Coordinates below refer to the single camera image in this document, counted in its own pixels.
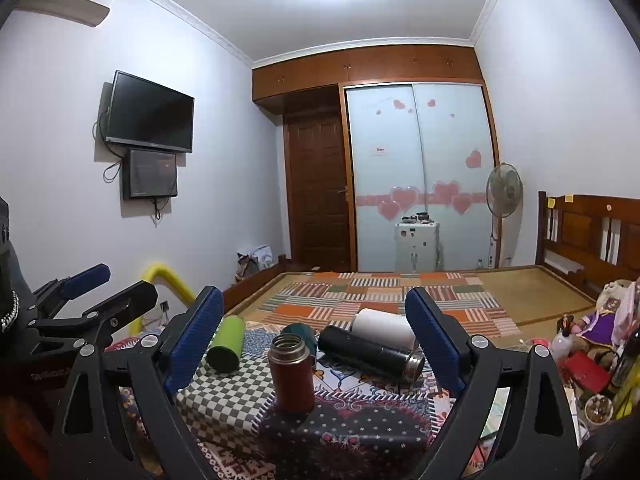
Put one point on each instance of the checked cloth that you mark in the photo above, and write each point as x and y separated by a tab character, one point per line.
225	400

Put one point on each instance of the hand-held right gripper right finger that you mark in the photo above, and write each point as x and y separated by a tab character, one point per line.
434	337

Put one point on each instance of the white cup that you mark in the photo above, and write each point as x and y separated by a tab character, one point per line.
382	327

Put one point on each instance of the red-brown thermos cup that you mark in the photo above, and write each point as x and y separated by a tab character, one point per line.
292	380

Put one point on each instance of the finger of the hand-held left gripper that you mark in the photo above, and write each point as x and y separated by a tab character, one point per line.
87	279
131	301

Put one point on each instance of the white cabinet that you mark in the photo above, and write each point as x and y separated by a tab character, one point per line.
416	247

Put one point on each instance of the black thermos cup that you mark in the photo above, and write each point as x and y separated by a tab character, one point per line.
367	352

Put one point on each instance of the stuffed toy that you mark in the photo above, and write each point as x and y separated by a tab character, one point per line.
612	305

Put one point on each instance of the patterned blanket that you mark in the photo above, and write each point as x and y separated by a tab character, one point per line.
350	425

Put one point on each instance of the dark green cup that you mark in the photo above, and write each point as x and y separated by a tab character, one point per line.
302	337

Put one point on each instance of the bag of clothes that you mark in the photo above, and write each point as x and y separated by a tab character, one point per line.
255	260

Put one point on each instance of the yellow foam pipe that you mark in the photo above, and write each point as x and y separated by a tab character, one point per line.
167	280

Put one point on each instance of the small wall monitor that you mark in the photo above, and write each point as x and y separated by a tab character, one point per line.
151	174

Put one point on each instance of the brown wooden door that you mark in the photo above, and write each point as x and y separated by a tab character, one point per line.
315	190

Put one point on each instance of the wall television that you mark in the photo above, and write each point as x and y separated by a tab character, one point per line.
150	112

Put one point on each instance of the dark bottle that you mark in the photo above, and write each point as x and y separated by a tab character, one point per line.
625	360

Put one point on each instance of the standing fan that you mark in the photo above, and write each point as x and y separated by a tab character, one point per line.
505	192

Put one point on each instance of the clear bottle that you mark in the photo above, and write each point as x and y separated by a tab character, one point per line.
561	342

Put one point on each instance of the patchwork quilt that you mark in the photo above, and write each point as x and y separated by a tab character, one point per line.
380	292

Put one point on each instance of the red box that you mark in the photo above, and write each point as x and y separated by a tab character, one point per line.
587	371

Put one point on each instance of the small round bowl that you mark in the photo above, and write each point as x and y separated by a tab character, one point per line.
598	408

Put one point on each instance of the wooden wardrobe with glass doors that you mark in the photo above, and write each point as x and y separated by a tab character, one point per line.
415	160

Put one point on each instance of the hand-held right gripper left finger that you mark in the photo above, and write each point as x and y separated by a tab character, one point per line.
196	337

